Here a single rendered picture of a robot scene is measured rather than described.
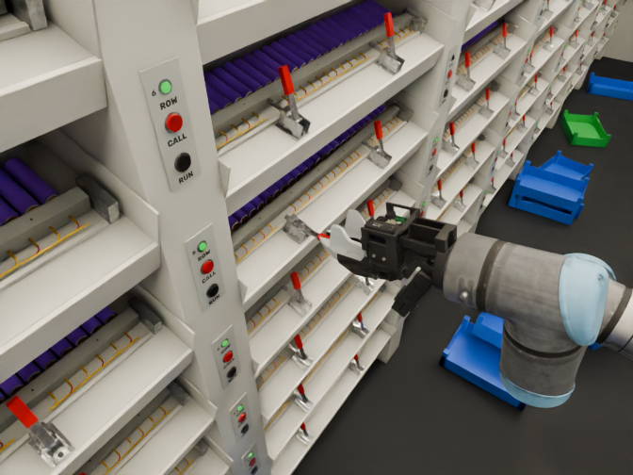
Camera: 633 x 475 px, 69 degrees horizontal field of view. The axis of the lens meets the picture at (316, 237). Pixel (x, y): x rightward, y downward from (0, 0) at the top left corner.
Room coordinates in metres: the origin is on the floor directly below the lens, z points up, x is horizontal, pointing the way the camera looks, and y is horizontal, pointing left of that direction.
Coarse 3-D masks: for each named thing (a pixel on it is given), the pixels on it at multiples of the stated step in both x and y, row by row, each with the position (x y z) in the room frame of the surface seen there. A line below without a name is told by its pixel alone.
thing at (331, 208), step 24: (408, 96) 0.95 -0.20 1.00; (408, 120) 0.92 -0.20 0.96; (432, 120) 0.91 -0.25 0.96; (384, 144) 0.84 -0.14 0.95; (408, 144) 0.85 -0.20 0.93; (336, 168) 0.74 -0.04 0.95; (360, 168) 0.75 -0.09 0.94; (384, 168) 0.77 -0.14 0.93; (312, 192) 0.66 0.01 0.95; (336, 192) 0.67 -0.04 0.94; (360, 192) 0.69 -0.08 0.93; (312, 216) 0.61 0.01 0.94; (336, 216) 0.62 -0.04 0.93; (288, 240) 0.55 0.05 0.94; (312, 240) 0.56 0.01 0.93; (240, 264) 0.49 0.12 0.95; (264, 264) 0.49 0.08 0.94; (288, 264) 0.51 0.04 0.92; (240, 288) 0.42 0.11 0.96; (264, 288) 0.47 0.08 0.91
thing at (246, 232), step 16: (384, 112) 0.91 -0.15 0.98; (368, 128) 0.84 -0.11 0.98; (352, 144) 0.78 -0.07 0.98; (336, 160) 0.73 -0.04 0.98; (352, 160) 0.75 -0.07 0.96; (304, 176) 0.67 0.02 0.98; (320, 176) 0.69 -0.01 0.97; (336, 176) 0.70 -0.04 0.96; (288, 192) 0.62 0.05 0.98; (304, 192) 0.65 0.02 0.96; (272, 208) 0.58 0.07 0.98; (256, 224) 0.54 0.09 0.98; (240, 240) 0.51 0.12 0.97
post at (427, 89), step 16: (432, 0) 0.94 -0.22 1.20; (448, 0) 0.92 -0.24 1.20; (464, 0) 0.96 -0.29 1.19; (464, 16) 0.97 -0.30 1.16; (448, 48) 0.93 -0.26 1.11; (416, 80) 0.94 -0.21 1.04; (432, 80) 0.92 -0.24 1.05; (416, 96) 0.94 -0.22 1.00; (432, 96) 0.92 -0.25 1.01; (448, 96) 0.98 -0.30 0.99; (432, 128) 0.93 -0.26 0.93; (416, 160) 0.92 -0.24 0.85; (416, 176) 0.92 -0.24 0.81; (432, 176) 0.98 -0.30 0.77; (400, 320) 0.96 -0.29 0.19; (384, 352) 0.92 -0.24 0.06
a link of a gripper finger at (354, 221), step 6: (354, 210) 0.53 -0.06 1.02; (348, 216) 0.53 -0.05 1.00; (354, 216) 0.53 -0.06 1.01; (360, 216) 0.52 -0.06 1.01; (348, 222) 0.53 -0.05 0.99; (354, 222) 0.52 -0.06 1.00; (360, 222) 0.52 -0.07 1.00; (348, 228) 0.53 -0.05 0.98; (354, 228) 0.52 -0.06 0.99; (360, 228) 0.52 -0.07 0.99; (330, 234) 0.53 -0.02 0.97; (348, 234) 0.52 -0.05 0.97; (354, 234) 0.52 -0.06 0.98; (360, 234) 0.52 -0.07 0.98; (354, 240) 0.51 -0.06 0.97; (360, 240) 0.50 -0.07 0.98
